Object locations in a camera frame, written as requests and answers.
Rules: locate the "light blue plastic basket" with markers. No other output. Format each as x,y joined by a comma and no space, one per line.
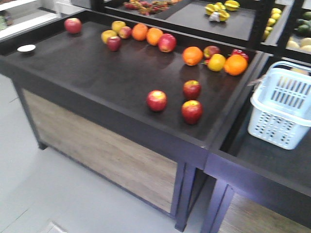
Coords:
281,103

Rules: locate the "red apple front left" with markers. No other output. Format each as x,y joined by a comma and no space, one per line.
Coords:
156,100

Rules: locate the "black wood display table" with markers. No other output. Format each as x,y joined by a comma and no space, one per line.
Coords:
89,103

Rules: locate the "red apple front right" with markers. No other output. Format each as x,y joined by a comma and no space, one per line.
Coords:
191,111

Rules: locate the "red apple middle right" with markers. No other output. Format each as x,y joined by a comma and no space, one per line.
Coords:
192,89

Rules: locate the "orange right middle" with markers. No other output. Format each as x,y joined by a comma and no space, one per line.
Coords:
192,56

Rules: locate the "large red apple back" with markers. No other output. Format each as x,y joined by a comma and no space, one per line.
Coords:
167,43

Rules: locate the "orange back right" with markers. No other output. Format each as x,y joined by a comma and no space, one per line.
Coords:
153,36

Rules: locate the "dark red small apple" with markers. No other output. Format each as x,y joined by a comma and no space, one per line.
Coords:
114,43

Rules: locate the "orange back left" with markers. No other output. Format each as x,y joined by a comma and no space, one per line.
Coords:
139,32

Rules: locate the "orange near right edge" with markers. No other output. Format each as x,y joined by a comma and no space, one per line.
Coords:
235,65

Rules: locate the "yellow apple back left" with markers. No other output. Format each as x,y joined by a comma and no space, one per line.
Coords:
107,34

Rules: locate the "red apple far corner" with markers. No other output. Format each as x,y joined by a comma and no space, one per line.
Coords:
73,25

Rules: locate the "small white dish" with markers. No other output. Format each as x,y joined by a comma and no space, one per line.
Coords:
26,48

